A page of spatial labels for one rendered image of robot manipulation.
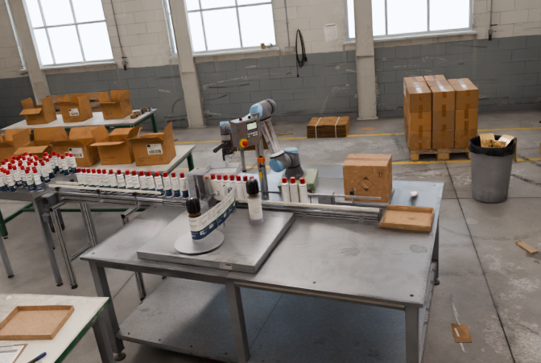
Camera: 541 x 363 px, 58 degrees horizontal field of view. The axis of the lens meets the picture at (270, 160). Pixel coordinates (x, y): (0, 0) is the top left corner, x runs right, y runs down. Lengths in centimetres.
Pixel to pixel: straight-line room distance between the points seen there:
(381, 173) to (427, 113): 322
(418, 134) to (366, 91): 233
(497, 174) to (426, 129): 149
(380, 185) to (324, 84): 549
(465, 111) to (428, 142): 59
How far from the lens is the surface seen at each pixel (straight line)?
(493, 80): 885
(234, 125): 334
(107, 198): 418
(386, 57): 859
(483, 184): 541
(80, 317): 284
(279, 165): 359
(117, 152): 520
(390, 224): 311
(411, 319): 259
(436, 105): 647
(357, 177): 337
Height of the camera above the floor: 229
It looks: 19 degrees down
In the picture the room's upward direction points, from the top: 7 degrees counter-clockwise
